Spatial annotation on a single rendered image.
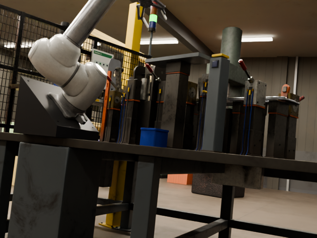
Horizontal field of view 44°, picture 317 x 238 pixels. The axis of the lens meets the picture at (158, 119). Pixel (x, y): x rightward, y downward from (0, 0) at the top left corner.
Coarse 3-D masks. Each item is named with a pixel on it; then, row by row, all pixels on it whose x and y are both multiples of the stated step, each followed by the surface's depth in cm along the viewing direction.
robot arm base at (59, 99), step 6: (54, 96) 197; (60, 96) 196; (54, 102) 196; (60, 102) 195; (66, 102) 194; (60, 108) 194; (66, 108) 195; (72, 108) 195; (66, 114) 192; (72, 114) 196; (78, 114) 197; (78, 120) 198; (84, 120) 198
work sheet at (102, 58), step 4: (92, 48) 316; (92, 52) 316; (96, 52) 318; (100, 52) 321; (104, 52) 324; (92, 56) 316; (96, 56) 319; (100, 56) 322; (104, 56) 324; (108, 56) 327; (112, 56) 330; (92, 60) 316; (96, 60) 319; (100, 60) 322; (104, 60) 324; (108, 60) 328; (100, 64) 322; (104, 64) 324; (104, 68) 325; (104, 88) 325
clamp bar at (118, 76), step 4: (116, 68) 264; (120, 68) 264; (116, 72) 265; (120, 72) 264; (116, 76) 265; (120, 76) 264; (116, 80) 265; (120, 80) 264; (116, 84) 265; (120, 84) 264
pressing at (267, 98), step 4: (268, 96) 192; (272, 96) 191; (276, 96) 189; (280, 96) 188; (196, 100) 223; (228, 100) 216; (232, 100) 214; (236, 100) 213; (240, 100) 211; (268, 100) 201; (272, 100) 199; (276, 100) 199; (280, 100) 198; (284, 100) 197; (288, 100) 196; (292, 100) 192; (120, 104) 291; (228, 104) 230; (232, 104) 228; (292, 104) 203; (296, 104) 201
